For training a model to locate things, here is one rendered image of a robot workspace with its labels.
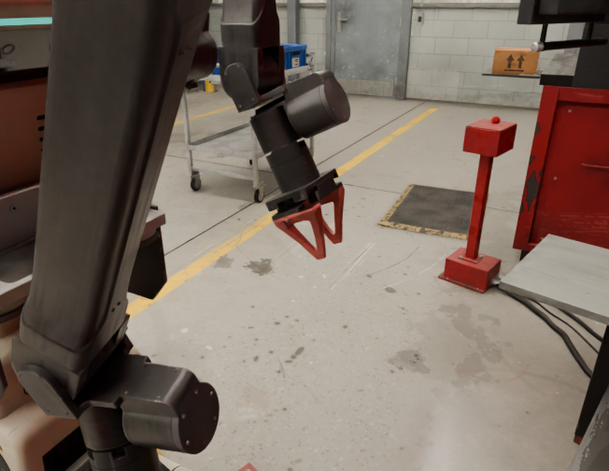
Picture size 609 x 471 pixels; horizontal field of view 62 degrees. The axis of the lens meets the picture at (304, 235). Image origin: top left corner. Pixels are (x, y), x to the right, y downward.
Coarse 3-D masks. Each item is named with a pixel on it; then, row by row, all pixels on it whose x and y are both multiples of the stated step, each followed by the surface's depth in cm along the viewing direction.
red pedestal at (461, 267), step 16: (480, 128) 223; (496, 128) 221; (512, 128) 228; (464, 144) 230; (480, 144) 225; (496, 144) 221; (512, 144) 234; (480, 160) 235; (480, 176) 238; (480, 192) 240; (480, 208) 243; (480, 224) 247; (448, 256) 259; (464, 256) 257; (480, 256) 257; (448, 272) 259; (464, 272) 253; (480, 272) 247; (496, 272) 255; (480, 288) 250
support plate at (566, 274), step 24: (552, 240) 70; (528, 264) 64; (552, 264) 64; (576, 264) 64; (600, 264) 64; (504, 288) 60; (528, 288) 59; (552, 288) 59; (576, 288) 59; (600, 288) 59; (576, 312) 55; (600, 312) 54
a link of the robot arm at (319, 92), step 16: (240, 64) 61; (224, 80) 63; (240, 80) 62; (304, 80) 60; (320, 80) 59; (336, 80) 62; (240, 96) 63; (256, 96) 62; (272, 96) 62; (288, 96) 62; (304, 96) 61; (320, 96) 59; (336, 96) 61; (288, 112) 62; (304, 112) 61; (320, 112) 60; (336, 112) 60; (304, 128) 62; (320, 128) 62
